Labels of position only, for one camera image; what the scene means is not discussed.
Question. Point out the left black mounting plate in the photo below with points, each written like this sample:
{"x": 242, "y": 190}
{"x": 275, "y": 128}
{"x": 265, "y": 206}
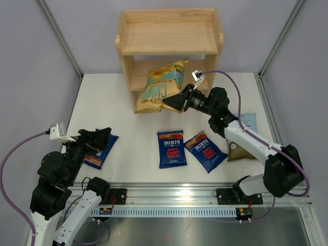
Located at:
{"x": 116, "y": 196}

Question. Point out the blue burts bag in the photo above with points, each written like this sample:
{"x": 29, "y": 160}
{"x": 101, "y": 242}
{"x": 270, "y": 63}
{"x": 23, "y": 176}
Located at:
{"x": 171, "y": 149}
{"x": 97, "y": 160}
{"x": 205, "y": 151}

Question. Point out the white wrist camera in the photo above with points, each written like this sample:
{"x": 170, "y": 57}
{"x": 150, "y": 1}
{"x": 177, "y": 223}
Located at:
{"x": 58, "y": 132}
{"x": 198, "y": 77}

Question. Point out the white slotted cable duct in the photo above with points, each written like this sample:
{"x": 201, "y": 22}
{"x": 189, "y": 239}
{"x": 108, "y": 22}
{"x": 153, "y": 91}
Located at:
{"x": 196, "y": 212}

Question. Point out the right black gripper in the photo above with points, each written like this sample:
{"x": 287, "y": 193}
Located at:
{"x": 178, "y": 101}

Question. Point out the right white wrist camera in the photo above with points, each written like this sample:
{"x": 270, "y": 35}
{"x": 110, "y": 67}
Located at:
{"x": 198, "y": 77}

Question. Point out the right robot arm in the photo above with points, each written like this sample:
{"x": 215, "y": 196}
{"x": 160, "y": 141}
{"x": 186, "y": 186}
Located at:
{"x": 282, "y": 166}

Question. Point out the wooden two-tier shelf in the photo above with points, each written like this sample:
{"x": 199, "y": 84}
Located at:
{"x": 151, "y": 38}

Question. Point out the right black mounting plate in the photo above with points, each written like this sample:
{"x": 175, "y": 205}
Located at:
{"x": 227, "y": 196}

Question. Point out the light blue cassava chips bag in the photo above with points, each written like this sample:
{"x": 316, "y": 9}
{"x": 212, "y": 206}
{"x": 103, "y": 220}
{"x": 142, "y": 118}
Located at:
{"x": 235, "y": 151}

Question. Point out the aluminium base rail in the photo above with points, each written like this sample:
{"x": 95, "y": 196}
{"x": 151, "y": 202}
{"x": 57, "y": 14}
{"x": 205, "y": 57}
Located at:
{"x": 185, "y": 195}

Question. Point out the yellow kettle chips bag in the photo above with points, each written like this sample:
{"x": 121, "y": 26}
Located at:
{"x": 162, "y": 83}

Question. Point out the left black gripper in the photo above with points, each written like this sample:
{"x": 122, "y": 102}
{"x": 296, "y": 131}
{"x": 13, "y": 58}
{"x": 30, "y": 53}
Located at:
{"x": 98, "y": 139}

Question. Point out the black mounting plate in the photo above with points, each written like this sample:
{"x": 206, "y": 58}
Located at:
{"x": 227, "y": 196}
{"x": 116, "y": 196}

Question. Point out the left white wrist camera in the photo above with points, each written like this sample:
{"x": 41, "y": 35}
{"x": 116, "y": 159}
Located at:
{"x": 58, "y": 132}

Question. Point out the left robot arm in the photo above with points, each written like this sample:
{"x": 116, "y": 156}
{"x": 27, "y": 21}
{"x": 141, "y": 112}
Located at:
{"x": 57, "y": 173}

